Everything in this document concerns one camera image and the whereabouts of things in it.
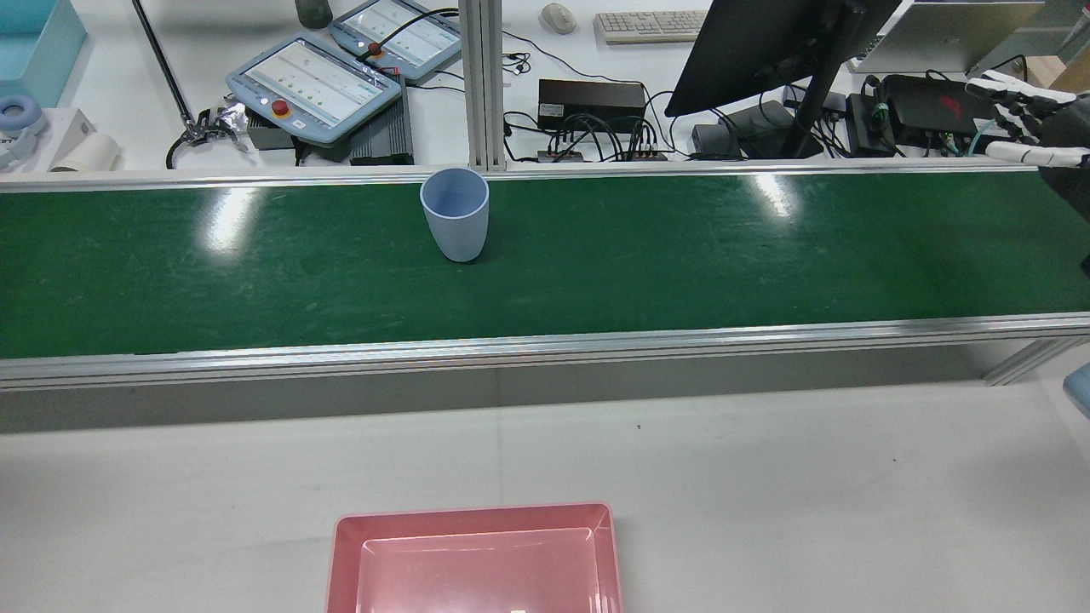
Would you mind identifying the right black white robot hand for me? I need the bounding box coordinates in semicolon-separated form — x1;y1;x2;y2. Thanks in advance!
965;71;1090;224

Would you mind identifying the light blue plastic cup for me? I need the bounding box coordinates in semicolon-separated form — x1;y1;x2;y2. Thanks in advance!
419;167;491;264

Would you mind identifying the brown cardboard box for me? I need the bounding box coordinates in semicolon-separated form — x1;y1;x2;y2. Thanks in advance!
996;54;1090;96

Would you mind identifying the pink plastic box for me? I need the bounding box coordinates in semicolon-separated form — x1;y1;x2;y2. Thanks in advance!
324;501;625;613

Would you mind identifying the black mini computer red logo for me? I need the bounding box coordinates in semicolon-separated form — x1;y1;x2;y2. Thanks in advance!
881;73;1011;158

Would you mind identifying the silver laptop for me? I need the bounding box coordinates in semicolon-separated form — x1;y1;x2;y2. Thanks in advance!
846;0;1046;76

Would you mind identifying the small black adapter block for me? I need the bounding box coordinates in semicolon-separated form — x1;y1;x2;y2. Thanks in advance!
845;91;897;159

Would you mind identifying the black computer monitor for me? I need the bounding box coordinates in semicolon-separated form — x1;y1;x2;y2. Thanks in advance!
663;0;903;161

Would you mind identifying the white computer keyboard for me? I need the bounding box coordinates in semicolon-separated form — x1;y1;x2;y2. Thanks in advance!
593;9;710;46

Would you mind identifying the black usb hub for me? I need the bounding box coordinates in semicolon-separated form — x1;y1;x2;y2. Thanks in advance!
536;148;670;164

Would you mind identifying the green conveyor belt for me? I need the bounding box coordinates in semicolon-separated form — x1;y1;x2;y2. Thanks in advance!
0;160;1090;394

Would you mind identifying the small blue teach pendant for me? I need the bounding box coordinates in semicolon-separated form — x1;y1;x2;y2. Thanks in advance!
328;0;463;84

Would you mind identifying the large blue teach pendant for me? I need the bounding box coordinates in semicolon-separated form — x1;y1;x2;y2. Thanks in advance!
225;32;404;148

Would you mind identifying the crumpled silver foil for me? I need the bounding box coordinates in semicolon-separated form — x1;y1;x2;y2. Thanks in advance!
196;96;251;154

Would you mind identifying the black metal rod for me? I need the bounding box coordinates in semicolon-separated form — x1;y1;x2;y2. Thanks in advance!
131;0;200;139

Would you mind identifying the white cardboard packet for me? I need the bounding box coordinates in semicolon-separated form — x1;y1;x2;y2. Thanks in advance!
32;107;97;171

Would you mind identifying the light blue storage bin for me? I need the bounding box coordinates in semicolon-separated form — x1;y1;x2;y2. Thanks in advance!
0;0;89;108

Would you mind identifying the blue white tape roll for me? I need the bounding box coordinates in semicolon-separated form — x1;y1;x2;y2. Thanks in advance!
0;94;49;172

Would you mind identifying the teal cable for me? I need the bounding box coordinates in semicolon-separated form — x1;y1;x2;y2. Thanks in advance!
966;117;999;158

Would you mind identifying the black network switch box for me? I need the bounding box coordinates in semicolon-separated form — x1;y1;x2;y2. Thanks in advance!
537;78;647;134

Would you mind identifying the aluminium vertical post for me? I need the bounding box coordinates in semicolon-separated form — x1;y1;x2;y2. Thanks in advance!
457;0;508;173

